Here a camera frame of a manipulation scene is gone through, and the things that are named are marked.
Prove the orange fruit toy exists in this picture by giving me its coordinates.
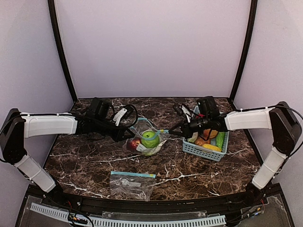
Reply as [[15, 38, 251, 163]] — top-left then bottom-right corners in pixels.
[[203, 129, 218, 140]]

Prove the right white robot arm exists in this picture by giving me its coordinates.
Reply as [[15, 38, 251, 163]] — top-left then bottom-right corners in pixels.
[[169, 96, 303, 190]]

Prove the green bumpy cucumber toy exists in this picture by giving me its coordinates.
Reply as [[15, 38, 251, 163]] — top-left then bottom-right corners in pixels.
[[216, 132, 225, 149]]

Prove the black frame post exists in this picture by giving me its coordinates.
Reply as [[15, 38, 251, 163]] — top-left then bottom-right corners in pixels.
[[229, 0, 258, 102], [47, 0, 78, 103]]

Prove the light blue plastic basket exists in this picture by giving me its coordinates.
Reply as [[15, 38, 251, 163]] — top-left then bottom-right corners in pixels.
[[182, 105, 230, 162]]

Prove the green apple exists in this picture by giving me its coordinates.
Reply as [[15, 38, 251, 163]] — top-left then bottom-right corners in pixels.
[[141, 130, 160, 148]]

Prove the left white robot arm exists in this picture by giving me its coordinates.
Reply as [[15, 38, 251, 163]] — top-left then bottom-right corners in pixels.
[[0, 98, 138, 193]]

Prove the right black frame post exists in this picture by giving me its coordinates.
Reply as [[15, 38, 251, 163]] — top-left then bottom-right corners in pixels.
[[229, 0, 258, 102]]

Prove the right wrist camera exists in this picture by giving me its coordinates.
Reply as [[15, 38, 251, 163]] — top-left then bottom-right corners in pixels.
[[173, 104, 195, 122]]

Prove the white cauliflower toy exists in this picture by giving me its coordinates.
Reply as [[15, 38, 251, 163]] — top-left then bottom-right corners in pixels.
[[142, 146, 161, 157]]

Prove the dark red pomegranate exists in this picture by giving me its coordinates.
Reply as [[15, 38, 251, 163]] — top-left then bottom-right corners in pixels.
[[126, 139, 141, 151]]

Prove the white slotted cable duct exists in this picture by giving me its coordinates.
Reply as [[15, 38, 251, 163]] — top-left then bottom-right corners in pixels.
[[30, 203, 226, 227]]

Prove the yellow lemon toy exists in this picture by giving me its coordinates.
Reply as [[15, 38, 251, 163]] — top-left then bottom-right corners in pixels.
[[203, 144, 222, 152]]

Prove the orange brown potato toy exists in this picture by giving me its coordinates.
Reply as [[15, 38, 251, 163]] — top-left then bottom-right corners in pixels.
[[194, 137, 211, 147]]

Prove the white green cabbage toy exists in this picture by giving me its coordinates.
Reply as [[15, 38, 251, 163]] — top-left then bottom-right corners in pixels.
[[187, 132, 199, 143]]

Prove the clear zip bag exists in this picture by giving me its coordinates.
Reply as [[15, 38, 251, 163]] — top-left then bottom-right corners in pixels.
[[109, 171, 156, 201], [124, 118, 170, 157]]

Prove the left black frame post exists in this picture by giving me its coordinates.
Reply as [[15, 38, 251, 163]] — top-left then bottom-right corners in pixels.
[[47, 0, 78, 103]]

